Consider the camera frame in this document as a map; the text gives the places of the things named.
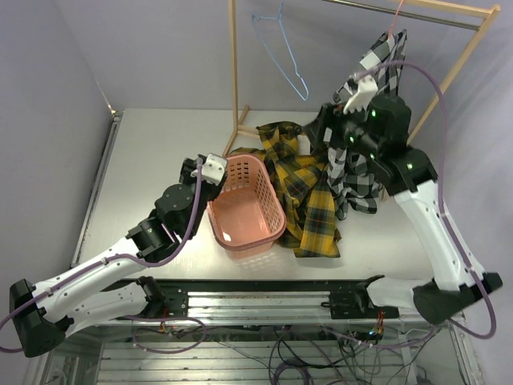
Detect black white checkered shirt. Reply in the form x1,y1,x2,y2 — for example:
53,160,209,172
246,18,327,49
327,29,407,221

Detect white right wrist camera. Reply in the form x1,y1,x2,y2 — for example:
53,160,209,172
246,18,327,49
342,75,378,115

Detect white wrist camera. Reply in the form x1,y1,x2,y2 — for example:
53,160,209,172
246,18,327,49
342,75,378,115
190,153,228,186

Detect pink plastic laundry basket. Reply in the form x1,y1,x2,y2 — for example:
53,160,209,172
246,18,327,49
207,153,286,259

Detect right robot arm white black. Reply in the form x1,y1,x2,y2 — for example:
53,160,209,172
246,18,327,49
304,94,503,325

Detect loose cables under table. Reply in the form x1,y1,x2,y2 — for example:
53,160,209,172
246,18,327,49
131,308,442,385

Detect wooden clothes rack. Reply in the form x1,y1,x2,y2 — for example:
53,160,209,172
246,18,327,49
223,0,501,202

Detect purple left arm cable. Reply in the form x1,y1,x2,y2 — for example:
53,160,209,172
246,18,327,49
0,154,209,354

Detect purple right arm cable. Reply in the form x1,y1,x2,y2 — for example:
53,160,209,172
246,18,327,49
352,60,495,340

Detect aluminium rail base frame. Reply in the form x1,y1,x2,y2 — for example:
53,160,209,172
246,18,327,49
23,110,482,385

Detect pink wire hanger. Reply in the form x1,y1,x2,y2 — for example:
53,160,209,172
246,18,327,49
388,0,404,38

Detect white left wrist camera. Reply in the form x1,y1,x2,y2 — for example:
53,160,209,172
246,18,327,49
190,153,228,186

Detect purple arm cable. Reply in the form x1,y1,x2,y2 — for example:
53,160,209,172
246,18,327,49
0,154,209,354
352,60,495,340

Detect yellow plaid shirt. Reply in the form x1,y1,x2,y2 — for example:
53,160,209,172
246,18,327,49
232,121,341,258

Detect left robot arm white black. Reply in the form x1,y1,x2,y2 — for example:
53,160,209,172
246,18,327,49
1,154,228,358

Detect blue wire hanger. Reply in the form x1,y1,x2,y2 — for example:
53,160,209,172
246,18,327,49
251,1,309,102

